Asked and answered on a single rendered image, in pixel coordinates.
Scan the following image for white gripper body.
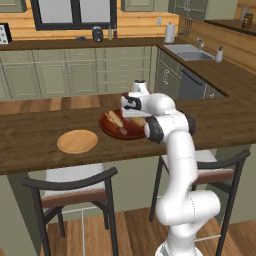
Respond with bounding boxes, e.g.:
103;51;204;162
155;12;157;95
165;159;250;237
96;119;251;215
120;107;153;119

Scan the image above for round wooden plate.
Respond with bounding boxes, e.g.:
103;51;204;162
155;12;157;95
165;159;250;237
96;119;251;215
56;129;99;155

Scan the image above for black chair with brown seat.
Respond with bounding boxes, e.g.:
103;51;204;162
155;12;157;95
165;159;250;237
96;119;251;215
21;166;120;256
148;148;252;256

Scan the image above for white soap dispenser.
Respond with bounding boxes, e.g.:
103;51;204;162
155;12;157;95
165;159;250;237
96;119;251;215
215;45;224;64

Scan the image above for steel sink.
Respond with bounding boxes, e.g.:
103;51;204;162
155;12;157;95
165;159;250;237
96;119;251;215
163;43;215;62

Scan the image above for white paper towel roll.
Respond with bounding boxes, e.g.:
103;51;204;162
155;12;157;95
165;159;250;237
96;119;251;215
163;22;177;44

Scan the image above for dark grey coffee machine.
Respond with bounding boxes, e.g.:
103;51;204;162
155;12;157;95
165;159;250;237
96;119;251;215
91;25;104;43

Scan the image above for dark grey dishwasher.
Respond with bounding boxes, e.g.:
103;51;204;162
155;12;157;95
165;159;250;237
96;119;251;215
178;66;208;101

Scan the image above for green glass-door wall cupboard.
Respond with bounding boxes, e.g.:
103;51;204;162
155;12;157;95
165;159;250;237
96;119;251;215
168;0;240;22

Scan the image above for green base cupboard run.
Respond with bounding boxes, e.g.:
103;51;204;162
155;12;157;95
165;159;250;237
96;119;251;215
0;46;158;102

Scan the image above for black-framed window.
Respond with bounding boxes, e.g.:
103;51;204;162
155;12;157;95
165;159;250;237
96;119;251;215
30;0;118;31

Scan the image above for long tan bun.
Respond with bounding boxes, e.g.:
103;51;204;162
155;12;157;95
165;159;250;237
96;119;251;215
107;110;125;129

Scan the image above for steel tap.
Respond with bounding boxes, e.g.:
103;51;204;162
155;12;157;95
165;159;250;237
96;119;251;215
195;37;205;51

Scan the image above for small green corner cupboard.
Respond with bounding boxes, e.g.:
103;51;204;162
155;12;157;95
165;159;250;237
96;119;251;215
203;84;225;100

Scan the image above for green cupboards beside dishwasher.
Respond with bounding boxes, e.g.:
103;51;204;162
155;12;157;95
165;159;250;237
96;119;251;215
154;49;183;100

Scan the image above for white toaster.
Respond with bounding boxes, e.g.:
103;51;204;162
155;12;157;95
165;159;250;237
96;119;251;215
0;23;13;45

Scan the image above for hanging utensil rack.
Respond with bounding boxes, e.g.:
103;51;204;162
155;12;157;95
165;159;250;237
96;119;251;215
182;16;195;38

